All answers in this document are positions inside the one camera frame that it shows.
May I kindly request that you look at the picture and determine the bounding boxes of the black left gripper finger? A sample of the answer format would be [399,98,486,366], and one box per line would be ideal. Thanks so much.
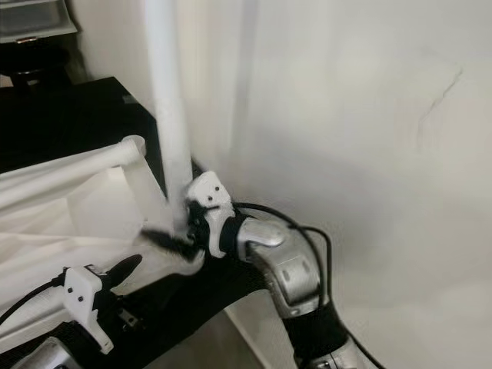
[110,254,144,291]

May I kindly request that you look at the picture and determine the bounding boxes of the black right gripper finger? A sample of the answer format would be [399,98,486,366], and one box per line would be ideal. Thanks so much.
[142,227,197,258]

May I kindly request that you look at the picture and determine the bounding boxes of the black tablecloth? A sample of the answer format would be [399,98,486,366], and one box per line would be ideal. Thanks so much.
[0,75,354,369]

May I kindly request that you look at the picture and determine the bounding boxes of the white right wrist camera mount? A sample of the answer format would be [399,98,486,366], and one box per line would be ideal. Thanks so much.
[186,171,235,258]

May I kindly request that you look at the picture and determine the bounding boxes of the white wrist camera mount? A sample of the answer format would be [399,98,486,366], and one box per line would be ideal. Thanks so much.
[186,171,235,258]
[63,265,116,354]

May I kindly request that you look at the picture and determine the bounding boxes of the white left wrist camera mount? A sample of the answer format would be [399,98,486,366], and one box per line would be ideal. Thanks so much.
[63,265,116,354]

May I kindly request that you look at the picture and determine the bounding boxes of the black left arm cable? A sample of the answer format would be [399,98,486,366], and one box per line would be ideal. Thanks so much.
[0,275,68,327]

